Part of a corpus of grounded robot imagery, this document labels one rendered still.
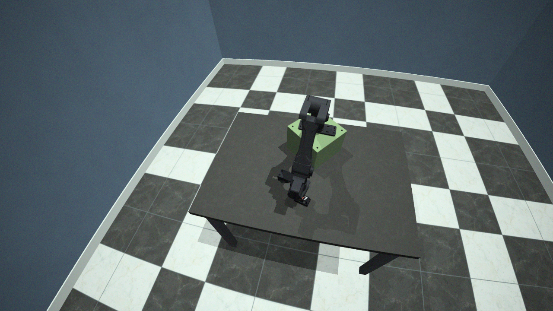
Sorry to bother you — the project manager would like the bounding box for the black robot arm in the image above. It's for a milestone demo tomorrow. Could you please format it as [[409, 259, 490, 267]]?
[[277, 95, 337, 200]]

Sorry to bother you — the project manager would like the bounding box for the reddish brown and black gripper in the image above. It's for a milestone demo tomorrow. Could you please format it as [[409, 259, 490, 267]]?
[[301, 180, 310, 199]]

